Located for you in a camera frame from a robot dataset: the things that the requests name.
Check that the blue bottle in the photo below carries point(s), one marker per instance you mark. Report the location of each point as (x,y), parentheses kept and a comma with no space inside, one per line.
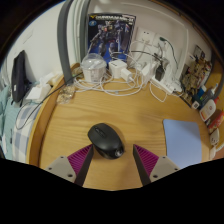
(200,94)

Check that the black bag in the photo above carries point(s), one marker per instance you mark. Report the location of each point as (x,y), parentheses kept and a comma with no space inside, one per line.
(19,76)

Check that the teal bed cloth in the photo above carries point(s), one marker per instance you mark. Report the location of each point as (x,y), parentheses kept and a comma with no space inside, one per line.
(6,120)

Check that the clear snack bag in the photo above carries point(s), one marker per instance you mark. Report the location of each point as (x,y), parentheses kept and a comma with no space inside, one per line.
(66,95)

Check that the white tissue box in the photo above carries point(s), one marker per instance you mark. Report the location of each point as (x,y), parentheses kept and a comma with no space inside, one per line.
(38,90)

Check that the large white charger block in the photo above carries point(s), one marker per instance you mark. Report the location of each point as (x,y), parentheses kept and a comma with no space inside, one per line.
(116,66)

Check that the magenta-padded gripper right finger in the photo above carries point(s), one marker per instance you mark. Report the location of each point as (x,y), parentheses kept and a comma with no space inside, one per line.
(160,166)

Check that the black computer mouse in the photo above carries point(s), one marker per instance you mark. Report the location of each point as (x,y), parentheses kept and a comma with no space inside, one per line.
(105,140)

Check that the red chip canister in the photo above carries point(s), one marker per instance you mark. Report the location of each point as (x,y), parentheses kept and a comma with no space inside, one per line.
(217,121)

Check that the plaid blanket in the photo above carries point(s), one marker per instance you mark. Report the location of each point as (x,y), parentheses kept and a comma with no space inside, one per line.
(23,133)

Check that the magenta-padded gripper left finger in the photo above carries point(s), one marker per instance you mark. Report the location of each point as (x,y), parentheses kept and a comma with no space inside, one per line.
(63,166)

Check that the light blue mouse pad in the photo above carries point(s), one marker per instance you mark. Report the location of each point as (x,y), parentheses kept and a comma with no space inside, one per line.
(183,143)

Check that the white power strip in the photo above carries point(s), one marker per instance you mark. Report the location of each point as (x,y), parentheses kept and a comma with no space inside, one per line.
(163,86)

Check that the small white square clock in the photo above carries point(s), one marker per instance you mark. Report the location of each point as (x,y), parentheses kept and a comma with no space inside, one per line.
(195,105)

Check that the white mug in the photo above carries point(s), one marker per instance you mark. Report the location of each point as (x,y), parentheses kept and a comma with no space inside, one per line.
(215,136)

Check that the small white charger block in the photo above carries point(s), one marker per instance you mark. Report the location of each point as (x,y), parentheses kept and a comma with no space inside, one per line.
(126,75)

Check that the clear domed plastic cup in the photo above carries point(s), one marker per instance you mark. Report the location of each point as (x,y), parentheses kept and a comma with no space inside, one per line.
(93,66)

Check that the white blue-capped spray bottle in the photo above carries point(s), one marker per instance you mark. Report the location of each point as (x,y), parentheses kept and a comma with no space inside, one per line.
(213,91)

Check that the white wall socket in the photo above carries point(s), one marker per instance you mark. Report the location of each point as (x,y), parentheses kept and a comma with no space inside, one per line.
(165,43)
(145,36)

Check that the robot model kit box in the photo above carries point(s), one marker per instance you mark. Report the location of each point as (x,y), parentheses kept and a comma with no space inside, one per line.
(110,33)

